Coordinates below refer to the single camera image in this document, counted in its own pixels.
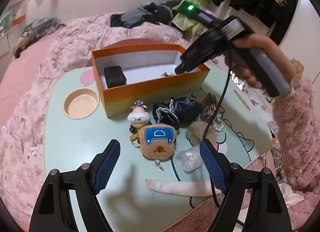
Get white sock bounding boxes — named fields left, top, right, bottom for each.
left=145, top=179, right=213, bottom=197

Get brown card box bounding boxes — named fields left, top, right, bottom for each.
left=201, top=93, right=217, bottom=123

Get pink floral duvet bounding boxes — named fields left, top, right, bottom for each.
left=1, top=14, right=190, bottom=230

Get dark red pillow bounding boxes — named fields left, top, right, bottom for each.
left=105, top=38, right=167, bottom=48

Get grey patterned clothes pile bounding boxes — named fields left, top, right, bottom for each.
left=22, top=16, right=65, bottom=39

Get pearl bracelet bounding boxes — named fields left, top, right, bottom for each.
left=212, top=113, right=226, bottom=134

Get dark clothes pile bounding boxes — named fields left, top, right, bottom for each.
left=110, top=1, right=178, bottom=29

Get person right hand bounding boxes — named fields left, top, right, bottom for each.
left=231, top=34, right=298, bottom=89

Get navy lace scrunchie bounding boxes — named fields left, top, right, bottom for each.
left=152, top=97, right=202, bottom=131

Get orange storage box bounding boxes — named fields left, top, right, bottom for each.
left=92, top=44, right=210, bottom=118

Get pink fluffy sleeve forearm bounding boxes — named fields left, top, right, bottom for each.
left=272, top=59, right=319, bottom=194

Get black mesh square case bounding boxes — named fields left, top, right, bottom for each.
left=104, top=65, right=126, bottom=89

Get light green garment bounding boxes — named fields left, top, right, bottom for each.
left=171, top=0, right=212, bottom=36

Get brown bear plush blue cap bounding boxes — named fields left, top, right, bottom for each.
left=138, top=124, right=177, bottom=160

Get mint cartoon lap table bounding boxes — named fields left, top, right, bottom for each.
left=43, top=66, right=272, bottom=231

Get brown fur pompom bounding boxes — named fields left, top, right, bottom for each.
left=186, top=120, right=217, bottom=146

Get white cow figurine keychain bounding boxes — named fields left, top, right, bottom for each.
left=127, top=100, right=151, bottom=129

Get white desk drawers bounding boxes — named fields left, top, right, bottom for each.
left=1, top=14, right=26, bottom=56

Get clear plastic bag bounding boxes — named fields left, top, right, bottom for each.
left=176, top=145, right=203, bottom=172

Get black cable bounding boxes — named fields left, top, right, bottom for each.
left=188, top=70, right=256, bottom=210

